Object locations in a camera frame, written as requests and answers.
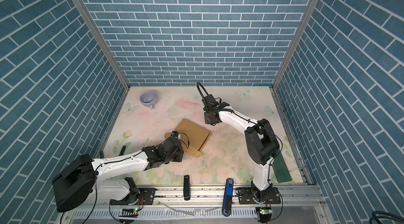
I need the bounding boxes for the brown cardboard box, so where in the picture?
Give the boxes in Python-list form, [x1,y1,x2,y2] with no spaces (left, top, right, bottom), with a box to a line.
[174,119,211,158]

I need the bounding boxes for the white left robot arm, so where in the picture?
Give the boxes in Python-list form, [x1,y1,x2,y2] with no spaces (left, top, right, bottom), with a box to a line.
[52,131,189,212]

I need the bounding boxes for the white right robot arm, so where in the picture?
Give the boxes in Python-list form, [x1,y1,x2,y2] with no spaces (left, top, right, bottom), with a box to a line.
[196,82,283,203]

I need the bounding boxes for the black marker pen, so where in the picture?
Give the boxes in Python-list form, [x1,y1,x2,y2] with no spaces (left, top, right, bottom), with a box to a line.
[183,175,190,201]

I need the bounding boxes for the lavender ceramic cup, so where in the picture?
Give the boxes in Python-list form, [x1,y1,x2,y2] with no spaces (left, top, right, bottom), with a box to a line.
[140,90,158,109]

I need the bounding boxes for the left controller board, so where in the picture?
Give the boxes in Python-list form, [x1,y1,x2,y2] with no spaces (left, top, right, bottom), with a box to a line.
[118,208,140,219]

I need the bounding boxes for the controller board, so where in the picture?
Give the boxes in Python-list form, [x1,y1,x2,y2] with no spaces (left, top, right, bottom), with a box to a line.
[118,208,140,219]
[255,207,272,223]

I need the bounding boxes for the green rectangular block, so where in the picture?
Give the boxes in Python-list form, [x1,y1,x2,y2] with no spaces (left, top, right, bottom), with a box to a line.
[272,152,292,183]

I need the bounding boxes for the right controller board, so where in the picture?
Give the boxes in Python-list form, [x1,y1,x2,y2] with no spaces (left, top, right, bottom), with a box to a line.
[255,207,272,223]

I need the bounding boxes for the green handled pliers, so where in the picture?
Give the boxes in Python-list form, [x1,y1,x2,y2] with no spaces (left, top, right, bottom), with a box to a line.
[99,145,127,159]

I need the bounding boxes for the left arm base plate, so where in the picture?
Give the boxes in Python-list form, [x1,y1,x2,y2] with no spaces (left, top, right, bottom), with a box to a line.
[109,188,156,207]

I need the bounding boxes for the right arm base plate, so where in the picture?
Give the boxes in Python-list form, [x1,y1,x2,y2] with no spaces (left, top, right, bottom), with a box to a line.
[235,187,282,205]

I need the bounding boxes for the aluminium front rail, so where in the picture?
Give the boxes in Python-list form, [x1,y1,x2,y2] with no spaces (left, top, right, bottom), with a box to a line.
[56,184,333,224]

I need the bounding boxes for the aluminium right corner post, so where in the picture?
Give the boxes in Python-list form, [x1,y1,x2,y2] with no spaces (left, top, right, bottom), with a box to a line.
[272,0,319,90]

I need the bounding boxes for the aluminium corner post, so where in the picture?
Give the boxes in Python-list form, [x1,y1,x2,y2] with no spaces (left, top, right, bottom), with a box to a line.
[272,0,319,90]
[72,0,130,91]

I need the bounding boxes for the aluminium left corner post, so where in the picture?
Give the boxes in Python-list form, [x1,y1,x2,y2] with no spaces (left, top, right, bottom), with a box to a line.
[72,0,130,91]

